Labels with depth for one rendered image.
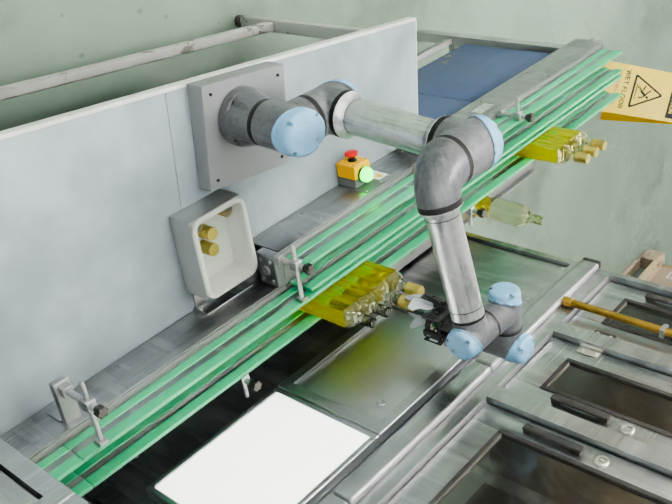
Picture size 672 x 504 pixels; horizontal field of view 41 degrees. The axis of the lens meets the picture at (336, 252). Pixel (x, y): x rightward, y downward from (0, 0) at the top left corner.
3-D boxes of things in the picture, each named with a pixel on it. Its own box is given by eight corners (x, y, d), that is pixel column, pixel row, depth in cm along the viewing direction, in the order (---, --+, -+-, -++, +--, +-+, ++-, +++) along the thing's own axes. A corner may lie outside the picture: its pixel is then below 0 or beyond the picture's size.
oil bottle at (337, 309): (293, 308, 243) (353, 332, 229) (290, 290, 240) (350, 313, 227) (307, 298, 246) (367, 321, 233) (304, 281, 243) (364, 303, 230)
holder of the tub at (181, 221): (192, 309, 233) (211, 318, 228) (168, 216, 219) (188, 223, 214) (239, 278, 243) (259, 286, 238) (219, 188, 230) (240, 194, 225)
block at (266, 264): (259, 282, 240) (278, 289, 235) (253, 252, 235) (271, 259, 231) (268, 276, 242) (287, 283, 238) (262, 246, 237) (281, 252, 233)
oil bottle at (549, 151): (509, 155, 309) (584, 170, 291) (508, 140, 306) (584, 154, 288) (517, 148, 312) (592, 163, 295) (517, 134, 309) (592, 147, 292)
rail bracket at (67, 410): (49, 420, 203) (107, 459, 189) (27, 361, 195) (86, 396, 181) (67, 409, 206) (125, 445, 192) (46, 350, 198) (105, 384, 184)
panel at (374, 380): (148, 497, 205) (249, 565, 184) (144, 487, 204) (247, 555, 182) (391, 306, 260) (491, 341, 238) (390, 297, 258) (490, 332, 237)
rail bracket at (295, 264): (279, 295, 236) (313, 308, 229) (268, 240, 228) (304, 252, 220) (287, 290, 238) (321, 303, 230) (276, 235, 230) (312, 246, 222)
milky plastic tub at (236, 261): (188, 293, 230) (210, 302, 224) (168, 216, 219) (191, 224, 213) (237, 262, 240) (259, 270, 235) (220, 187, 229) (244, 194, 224)
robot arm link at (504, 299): (500, 308, 198) (502, 348, 203) (528, 285, 204) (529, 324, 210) (471, 298, 203) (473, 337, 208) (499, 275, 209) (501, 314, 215)
